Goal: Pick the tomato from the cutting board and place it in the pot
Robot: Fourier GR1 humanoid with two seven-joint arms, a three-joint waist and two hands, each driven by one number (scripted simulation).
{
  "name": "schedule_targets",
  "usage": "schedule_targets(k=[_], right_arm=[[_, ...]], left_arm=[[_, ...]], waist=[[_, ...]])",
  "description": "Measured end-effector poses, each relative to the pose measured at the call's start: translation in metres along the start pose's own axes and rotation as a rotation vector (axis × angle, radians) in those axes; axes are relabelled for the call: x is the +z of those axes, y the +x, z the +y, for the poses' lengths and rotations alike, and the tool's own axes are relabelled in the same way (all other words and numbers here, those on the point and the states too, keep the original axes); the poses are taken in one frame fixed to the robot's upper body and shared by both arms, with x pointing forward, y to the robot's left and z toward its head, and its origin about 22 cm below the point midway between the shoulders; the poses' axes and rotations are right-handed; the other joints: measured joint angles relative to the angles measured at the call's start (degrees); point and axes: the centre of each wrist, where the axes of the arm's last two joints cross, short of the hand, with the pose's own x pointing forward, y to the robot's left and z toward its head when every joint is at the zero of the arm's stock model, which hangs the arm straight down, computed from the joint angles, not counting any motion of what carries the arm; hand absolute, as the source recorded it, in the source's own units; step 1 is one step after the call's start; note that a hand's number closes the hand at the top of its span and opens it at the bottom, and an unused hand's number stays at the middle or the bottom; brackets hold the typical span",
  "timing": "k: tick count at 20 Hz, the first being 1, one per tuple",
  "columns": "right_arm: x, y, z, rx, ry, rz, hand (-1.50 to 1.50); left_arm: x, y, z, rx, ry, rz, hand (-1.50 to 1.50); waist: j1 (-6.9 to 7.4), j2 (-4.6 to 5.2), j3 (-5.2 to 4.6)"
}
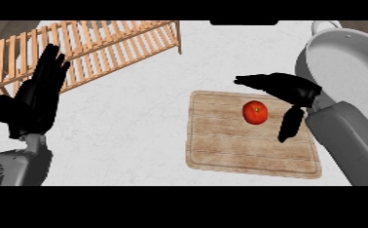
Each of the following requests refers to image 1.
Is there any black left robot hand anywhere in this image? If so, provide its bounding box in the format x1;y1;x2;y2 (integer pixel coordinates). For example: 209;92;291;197
0;43;72;140

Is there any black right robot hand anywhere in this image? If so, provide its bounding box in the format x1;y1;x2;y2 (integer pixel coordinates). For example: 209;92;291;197
233;72;323;144

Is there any red tomato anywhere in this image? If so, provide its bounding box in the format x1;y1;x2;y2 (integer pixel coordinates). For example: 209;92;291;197
240;100;270;126

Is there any wooden cutting board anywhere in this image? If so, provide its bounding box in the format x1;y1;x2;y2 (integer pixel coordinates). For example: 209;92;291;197
183;90;323;180

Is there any wooden slatted dish rack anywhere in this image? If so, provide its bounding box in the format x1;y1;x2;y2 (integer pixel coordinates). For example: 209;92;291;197
0;20;184;95

